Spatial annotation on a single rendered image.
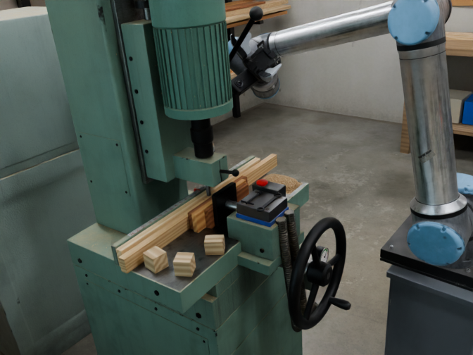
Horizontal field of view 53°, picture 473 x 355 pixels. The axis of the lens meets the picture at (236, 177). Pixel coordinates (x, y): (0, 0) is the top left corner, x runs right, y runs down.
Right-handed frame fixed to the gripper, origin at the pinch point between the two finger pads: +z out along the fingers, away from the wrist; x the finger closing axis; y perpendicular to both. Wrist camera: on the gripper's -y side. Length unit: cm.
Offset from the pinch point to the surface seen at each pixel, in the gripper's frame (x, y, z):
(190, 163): 8.6, -30.2, -5.0
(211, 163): 13.1, -25.6, -2.0
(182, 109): 0.9, -21.2, 8.5
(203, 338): 45, -58, -4
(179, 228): 19.9, -43.3, -2.3
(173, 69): -6.2, -16.2, 12.9
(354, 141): 24, 54, -300
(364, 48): -32, 124, -320
